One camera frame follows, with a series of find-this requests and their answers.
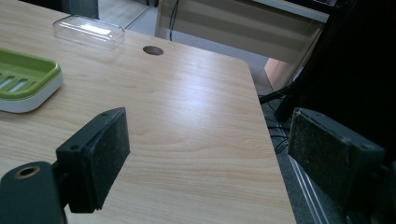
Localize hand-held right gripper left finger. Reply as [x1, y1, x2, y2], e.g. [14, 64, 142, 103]
[55, 106, 132, 215]

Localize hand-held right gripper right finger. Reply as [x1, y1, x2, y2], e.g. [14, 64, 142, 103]
[287, 107, 387, 211]

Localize green and white soap dish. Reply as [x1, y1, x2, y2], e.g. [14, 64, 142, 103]
[0, 47, 64, 114]

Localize clear plastic soap box lid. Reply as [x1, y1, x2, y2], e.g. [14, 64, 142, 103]
[52, 14, 126, 51]

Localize black stand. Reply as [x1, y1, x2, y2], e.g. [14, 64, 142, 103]
[274, 0, 396, 162]

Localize beige cabinet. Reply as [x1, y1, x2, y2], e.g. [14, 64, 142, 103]
[154, 0, 331, 65]

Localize black cable bundle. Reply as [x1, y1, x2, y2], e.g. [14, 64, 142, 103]
[258, 88, 295, 156]

